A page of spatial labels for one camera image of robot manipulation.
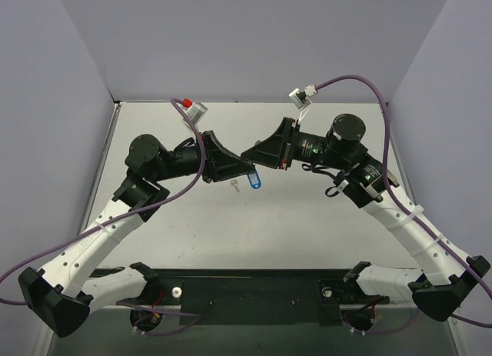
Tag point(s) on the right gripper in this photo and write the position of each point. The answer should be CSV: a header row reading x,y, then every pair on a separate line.
x,y
288,143

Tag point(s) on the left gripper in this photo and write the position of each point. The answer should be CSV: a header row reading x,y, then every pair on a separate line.
x,y
207,156

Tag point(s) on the blue key tag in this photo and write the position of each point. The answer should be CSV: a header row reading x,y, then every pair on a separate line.
x,y
254,180

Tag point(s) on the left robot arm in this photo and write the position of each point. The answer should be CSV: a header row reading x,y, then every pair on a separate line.
x,y
62,292

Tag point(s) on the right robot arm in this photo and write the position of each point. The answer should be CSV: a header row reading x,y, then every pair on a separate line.
x,y
445,275

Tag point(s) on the silver key on table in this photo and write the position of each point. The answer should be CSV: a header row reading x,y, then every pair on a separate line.
x,y
234,184

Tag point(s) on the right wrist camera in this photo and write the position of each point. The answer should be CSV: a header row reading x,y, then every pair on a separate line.
x,y
301,98

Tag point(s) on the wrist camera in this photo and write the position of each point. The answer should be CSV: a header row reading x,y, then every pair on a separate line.
x,y
301,98
194,110

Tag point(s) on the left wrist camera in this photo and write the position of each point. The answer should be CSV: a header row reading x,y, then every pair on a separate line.
x,y
194,110

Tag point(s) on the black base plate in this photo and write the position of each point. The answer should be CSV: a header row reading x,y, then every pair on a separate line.
x,y
238,297

